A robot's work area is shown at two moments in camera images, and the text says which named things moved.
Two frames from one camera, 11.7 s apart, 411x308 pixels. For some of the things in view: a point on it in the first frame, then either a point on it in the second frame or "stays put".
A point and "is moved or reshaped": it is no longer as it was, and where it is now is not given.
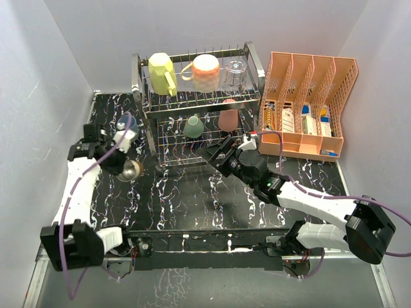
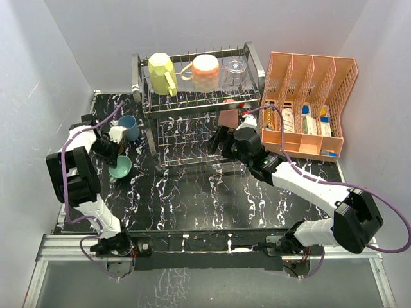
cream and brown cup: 131,170 is moved or reshaped
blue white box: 325,130 stays put
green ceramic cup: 193,127 -> 122,169
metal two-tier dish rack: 196,99 stays put
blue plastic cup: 133,126 stays put
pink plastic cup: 228,119 stays put
